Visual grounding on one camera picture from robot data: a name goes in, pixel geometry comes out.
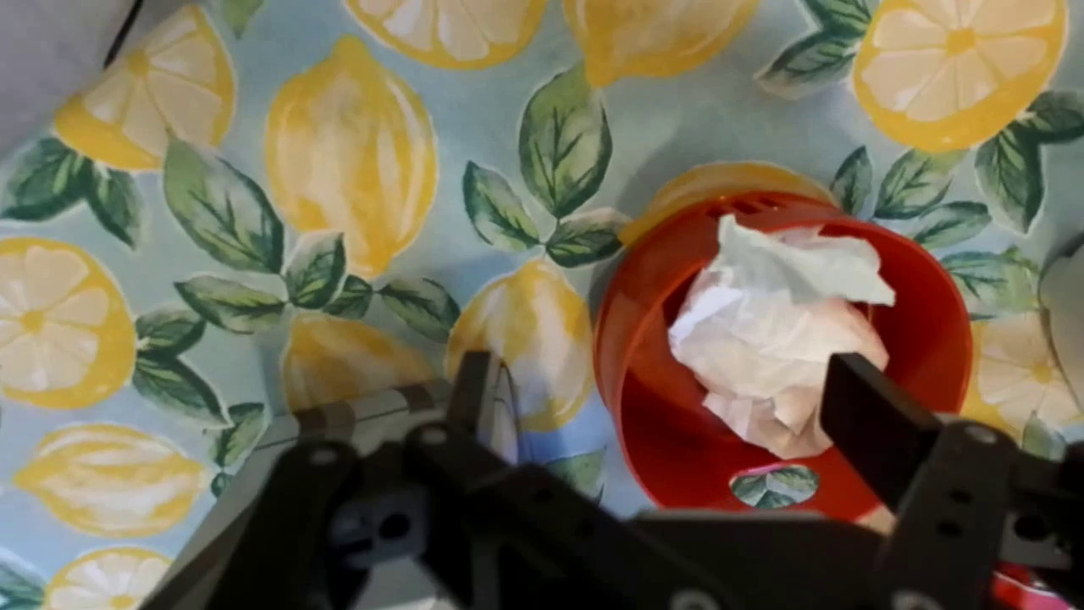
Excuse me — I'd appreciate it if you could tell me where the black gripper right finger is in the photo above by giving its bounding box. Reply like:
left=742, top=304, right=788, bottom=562
left=821, top=352, right=942, bottom=485

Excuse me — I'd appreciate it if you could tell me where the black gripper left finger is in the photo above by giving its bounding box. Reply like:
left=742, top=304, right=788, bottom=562
left=448, top=352, right=498, bottom=445

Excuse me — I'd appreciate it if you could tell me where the white paper tissue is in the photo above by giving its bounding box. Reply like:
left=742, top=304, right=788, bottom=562
left=666, top=217, right=893, bottom=458

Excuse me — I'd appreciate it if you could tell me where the red bowl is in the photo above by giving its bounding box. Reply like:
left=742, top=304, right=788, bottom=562
left=594, top=188, right=974, bottom=510

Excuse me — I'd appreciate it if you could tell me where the lemon print tablecloth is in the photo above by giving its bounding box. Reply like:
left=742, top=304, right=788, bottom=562
left=0, top=0, right=1084, bottom=610

